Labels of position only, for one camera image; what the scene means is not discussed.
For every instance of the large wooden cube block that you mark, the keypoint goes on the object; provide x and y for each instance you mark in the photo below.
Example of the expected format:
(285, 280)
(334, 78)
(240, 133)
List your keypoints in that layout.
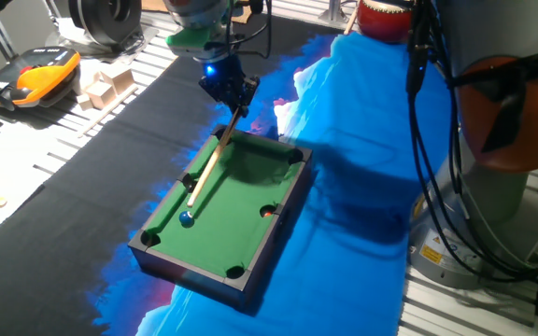
(118, 80)

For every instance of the blue pool ball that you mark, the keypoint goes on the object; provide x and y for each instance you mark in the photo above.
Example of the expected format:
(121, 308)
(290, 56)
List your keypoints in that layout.
(186, 218)

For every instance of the yellow pool ball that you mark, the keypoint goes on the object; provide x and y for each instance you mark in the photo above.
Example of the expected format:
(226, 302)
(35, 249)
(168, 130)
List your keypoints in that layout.
(0, 201)

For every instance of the red pool ball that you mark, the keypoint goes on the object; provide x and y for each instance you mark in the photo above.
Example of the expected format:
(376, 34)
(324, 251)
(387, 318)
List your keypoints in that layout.
(267, 213)

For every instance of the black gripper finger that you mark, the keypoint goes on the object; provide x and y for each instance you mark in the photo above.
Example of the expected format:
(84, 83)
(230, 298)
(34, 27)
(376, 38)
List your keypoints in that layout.
(251, 88)
(215, 92)

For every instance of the red drum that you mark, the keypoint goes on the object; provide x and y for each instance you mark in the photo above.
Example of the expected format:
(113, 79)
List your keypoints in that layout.
(388, 23)

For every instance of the wooden pool cue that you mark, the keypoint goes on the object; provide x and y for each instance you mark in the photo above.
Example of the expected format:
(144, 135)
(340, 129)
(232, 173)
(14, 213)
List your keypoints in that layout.
(214, 158)

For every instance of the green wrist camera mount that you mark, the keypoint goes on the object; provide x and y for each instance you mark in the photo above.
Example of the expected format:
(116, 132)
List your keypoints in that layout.
(189, 39)

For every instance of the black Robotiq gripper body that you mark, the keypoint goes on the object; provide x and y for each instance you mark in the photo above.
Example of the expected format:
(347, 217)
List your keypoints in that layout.
(224, 81)

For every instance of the thin metal tripod leg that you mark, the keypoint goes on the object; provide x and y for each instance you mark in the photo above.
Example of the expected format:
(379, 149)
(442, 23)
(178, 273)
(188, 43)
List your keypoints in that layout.
(52, 8)

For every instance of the wooden drumstick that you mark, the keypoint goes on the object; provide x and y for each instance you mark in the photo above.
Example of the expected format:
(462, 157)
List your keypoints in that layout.
(350, 22)

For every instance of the medium wooden cube block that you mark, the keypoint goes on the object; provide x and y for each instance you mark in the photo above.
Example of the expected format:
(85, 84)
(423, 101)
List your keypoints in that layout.
(101, 94)

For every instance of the small wooden block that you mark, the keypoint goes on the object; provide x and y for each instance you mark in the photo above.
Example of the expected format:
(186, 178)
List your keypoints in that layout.
(97, 78)
(84, 102)

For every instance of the mini green pool table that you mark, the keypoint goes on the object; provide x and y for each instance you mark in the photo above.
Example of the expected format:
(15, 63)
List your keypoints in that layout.
(231, 233)

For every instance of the black round fan housing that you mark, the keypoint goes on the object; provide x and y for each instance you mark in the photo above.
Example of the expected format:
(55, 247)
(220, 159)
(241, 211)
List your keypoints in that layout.
(105, 18)

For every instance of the blue black printed cloth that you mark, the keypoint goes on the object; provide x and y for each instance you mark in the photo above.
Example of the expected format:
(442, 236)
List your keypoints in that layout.
(353, 140)

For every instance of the wooden blocks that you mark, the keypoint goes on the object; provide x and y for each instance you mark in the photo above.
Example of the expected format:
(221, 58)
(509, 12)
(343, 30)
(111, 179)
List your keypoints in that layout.
(110, 109)

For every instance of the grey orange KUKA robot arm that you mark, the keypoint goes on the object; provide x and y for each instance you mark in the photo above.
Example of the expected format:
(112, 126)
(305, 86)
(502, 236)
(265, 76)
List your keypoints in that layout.
(498, 28)

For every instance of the orange black teach pendant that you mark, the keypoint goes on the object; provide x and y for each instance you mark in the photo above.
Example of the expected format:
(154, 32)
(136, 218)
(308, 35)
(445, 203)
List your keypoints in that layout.
(40, 77)

